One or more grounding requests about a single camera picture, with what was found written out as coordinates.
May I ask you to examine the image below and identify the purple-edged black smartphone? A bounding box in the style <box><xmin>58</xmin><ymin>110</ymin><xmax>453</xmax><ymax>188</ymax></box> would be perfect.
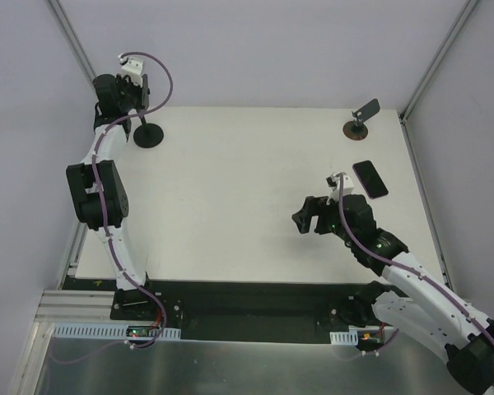
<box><xmin>352</xmin><ymin>160</ymin><xmax>389</xmax><ymax>199</ymax></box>

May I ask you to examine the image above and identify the white cable duct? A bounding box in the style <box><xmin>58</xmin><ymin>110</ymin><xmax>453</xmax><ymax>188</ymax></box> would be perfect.
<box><xmin>329</xmin><ymin>330</ymin><xmax>359</xmax><ymax>346</ymax></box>
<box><xmin>53</xmin><ymin>323</ymin><xmax>181</xmax><ymax>342</ymax></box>

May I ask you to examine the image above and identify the right white cable duct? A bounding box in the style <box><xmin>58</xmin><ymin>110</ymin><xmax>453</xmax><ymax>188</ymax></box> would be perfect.
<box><xmin>329</xmin><ymin>330</ymin><xmax>359</xmax><ymax>346</ymax></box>

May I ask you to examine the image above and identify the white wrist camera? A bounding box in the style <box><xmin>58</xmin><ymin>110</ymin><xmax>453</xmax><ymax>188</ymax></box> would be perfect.
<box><xmin>326</xmin><ymin>172</ymin><xmax>354</xmax><ymax>205</ymax></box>
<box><xmin>119</xmin><ymin>56</ymin><xmax>143</xmax><ymax>86</ymax></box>

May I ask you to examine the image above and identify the brown-base phone stand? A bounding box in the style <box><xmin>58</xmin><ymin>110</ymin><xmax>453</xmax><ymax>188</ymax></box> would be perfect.
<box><xmin>343</xmin><ymin>99</ymin><xmax>380</xmax><ymax>141</ymax></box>

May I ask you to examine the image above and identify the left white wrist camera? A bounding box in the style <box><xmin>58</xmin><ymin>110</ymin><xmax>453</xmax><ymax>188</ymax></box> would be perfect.
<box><xmin>119</xmin><ymin>56</ymin><xmax>143</xmax><ymax>86</ymax></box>

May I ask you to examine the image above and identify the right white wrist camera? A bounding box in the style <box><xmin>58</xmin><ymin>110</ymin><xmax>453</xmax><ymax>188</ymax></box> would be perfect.
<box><xmin>326</xmin><ymin>172</ymin><xmax>354</xmax><ymax>205</ymax></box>

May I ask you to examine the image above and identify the left aluminium frame post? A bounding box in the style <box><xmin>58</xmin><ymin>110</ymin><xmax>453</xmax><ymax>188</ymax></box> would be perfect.
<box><xmin>44</xmin><ymin>0</ymin><xmax>97</xmax><ymax>104</ymax></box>

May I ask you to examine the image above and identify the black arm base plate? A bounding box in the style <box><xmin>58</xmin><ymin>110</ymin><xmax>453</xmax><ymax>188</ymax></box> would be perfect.
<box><xmin>61</xmin><ymin>276</ymin><xmax>433</xmax><ymax>342</ymax></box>

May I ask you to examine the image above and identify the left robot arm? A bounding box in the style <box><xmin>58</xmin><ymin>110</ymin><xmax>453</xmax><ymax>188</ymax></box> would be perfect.
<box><xmin>66</xmin><ymin>74</ymin><xmax>158</xmax><ymax>320</ymax></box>

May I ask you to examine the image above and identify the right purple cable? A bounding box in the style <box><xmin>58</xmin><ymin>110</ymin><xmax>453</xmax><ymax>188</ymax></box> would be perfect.
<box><xmin>333</xmin><ymin>174</ymin><xmax>494</xmax><ymax>395</ymax></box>

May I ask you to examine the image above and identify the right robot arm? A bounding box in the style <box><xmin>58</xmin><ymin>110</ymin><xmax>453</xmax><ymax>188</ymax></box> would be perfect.
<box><xmin>291</xmin><ymin>194</ymin><xmax>494</xmax><ymax>394</ymax></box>

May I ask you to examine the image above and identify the left white cable duct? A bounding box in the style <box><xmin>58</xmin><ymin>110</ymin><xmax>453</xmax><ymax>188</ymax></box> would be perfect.
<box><xmin>53</xmin><ymin>323</ymin><xmax>181</xmax><ymax>342</ymax></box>

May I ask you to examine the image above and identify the right aluminium frame post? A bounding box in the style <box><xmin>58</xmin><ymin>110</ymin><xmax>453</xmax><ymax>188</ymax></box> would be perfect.
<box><xmin>399</xmin><ymin>0</ymin><xmax>482</xmax><ymax>124</ymax></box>

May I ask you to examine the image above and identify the aluminium frame post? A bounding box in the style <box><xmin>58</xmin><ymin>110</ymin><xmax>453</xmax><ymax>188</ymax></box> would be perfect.
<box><xmin>399</xmin><ymin>0</ymin><xmax>482</xmax><ymax>124</ymax></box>
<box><xmin>44</xmin><ymin>0</ymin><xmax>97</xmax><ymax>104</ymax></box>

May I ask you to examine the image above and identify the black round-base phone stand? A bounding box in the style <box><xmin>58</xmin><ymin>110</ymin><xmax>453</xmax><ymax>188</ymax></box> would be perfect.
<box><xmin>133</xmin><ymin>110</ymin><xmax>165</xmax><ymax>149</ymax></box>

